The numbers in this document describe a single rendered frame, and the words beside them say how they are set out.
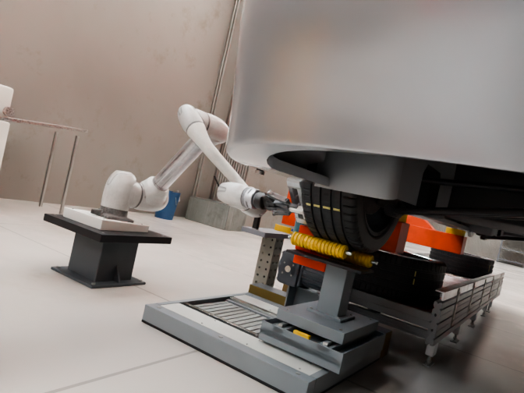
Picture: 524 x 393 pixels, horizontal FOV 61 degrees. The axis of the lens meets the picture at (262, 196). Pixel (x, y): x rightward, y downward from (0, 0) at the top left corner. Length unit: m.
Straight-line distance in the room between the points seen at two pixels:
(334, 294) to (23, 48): 4.41
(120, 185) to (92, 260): 0.42
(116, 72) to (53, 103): 0.95
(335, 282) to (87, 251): 1.37
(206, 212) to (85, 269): 4.40
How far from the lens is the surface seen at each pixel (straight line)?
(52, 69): 5.65
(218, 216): 6.70
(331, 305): 1.94
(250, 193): 1.90
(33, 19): 5.58
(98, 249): 2.53
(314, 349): 1.77
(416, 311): 2.42
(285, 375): 1.67
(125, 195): 2.58
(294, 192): 1.83
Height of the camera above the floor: 0.67
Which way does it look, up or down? 1 degrees down
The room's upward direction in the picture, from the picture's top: 13 degrees clockwise
